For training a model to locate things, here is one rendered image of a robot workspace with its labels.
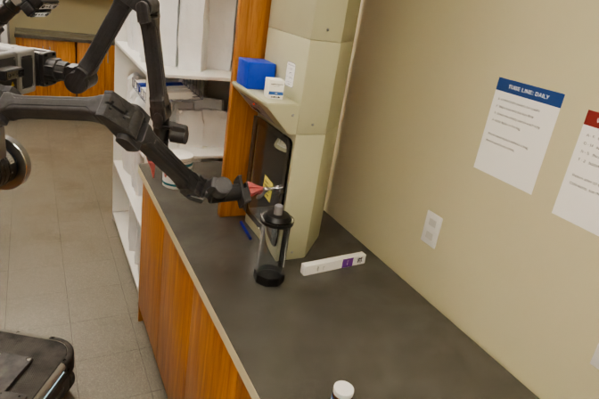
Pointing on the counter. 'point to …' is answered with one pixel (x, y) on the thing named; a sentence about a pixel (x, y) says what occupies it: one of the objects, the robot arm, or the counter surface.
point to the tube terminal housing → (308, 126)
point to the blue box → (254, 72)
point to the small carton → (274, 88)
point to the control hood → (274, 108)
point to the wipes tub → (183, 162)
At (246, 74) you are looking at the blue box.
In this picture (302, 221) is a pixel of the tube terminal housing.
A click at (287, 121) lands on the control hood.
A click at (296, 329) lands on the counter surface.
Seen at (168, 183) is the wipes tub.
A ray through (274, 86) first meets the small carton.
